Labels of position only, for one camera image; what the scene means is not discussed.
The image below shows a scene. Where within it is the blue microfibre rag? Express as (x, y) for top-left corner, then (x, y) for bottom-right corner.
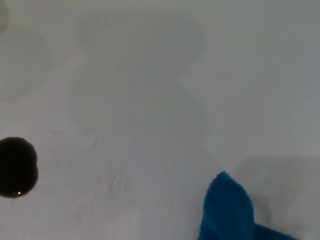
(198, 170), (299, 240)

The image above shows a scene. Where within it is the black water stain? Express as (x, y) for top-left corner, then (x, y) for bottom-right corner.
(0, 136), (39, 199)

